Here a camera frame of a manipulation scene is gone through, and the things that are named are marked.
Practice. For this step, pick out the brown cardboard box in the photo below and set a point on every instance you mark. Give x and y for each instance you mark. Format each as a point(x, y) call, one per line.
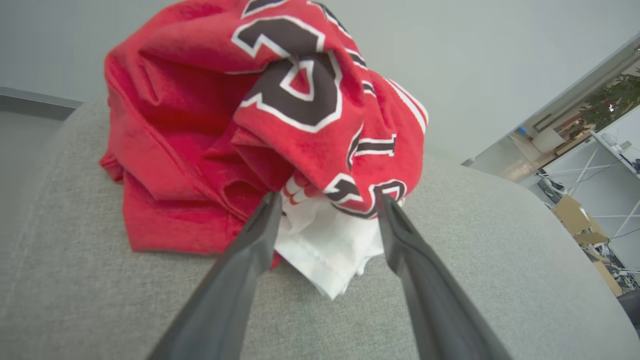
point(575, 215)

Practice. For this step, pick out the green leafy plant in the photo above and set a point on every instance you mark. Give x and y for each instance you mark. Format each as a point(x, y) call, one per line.
point(612, 100)

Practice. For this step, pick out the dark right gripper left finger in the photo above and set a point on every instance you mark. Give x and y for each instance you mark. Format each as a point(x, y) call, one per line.
point(230, 290)

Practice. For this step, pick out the grey fabric sofa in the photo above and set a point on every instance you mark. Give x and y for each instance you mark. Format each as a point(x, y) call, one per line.
point(75, 280)

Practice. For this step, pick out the white metal frame table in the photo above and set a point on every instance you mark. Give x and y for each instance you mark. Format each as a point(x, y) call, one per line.
point(595, 170)

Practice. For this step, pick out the red number 23 jersey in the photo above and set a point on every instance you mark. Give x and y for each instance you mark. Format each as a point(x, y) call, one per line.
point(210, 125)

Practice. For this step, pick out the grey metal partition frame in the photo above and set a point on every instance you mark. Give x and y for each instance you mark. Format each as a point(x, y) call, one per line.
point(35, 102)

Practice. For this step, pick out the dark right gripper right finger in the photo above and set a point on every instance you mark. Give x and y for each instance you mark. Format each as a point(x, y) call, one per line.
point(430, 300)

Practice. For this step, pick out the white cloth with stitched hem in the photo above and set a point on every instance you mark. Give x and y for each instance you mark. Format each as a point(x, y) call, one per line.
point(330, 245)

